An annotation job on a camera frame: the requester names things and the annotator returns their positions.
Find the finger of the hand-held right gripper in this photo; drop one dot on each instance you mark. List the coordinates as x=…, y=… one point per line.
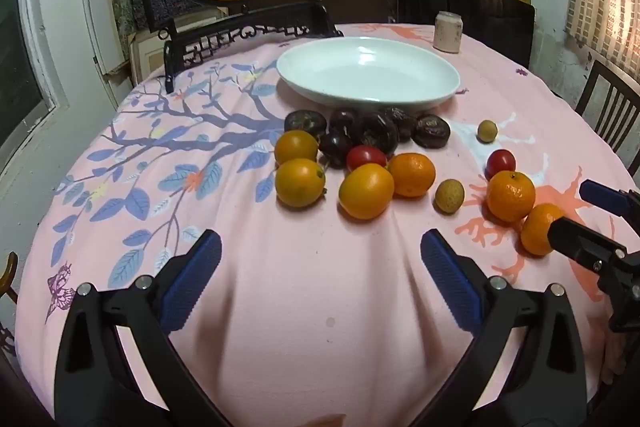
x=602, y=196
x=575, y=239

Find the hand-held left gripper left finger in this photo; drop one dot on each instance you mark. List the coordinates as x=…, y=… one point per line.
x=192, y=277

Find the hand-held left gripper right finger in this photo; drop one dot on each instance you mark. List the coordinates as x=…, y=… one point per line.
x=450, y=277

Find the orange tangerine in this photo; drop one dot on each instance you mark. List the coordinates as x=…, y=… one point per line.
x=511, y=196
x=412, y=174
x=537, y=229

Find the tan longan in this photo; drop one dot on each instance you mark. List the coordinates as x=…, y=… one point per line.
x=486, y=131
x=449, y=197

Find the red cherry tomato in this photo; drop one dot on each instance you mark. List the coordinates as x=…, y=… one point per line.
x=501, y=162
x=365, y=156

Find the smooth small orange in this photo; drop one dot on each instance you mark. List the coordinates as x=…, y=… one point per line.
x=296, y=146
x=366, y=191
x=300, y=183

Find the dark brown water chestnut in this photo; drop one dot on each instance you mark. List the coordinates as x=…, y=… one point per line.
x=400, y=117
x=374, y=132
x=431, y=132
x=305, y=123

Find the white oval plate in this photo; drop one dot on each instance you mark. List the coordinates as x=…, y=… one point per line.
x=367, y=72

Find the brown slatted wooden chair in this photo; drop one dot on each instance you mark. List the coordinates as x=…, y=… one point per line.
x=612, y=107

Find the pink printed tablecloth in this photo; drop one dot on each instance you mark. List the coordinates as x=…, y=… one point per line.
x=300, y=282

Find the pale pink drink can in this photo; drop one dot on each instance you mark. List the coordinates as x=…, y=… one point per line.
x=448, y=32

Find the black chair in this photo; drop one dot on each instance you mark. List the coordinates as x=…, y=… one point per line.
x=475, y=7

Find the window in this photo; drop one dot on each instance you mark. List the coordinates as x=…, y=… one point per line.
x=25, y=57

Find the pale wooden picture frame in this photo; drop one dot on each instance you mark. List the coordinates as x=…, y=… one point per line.
x=150, y=49

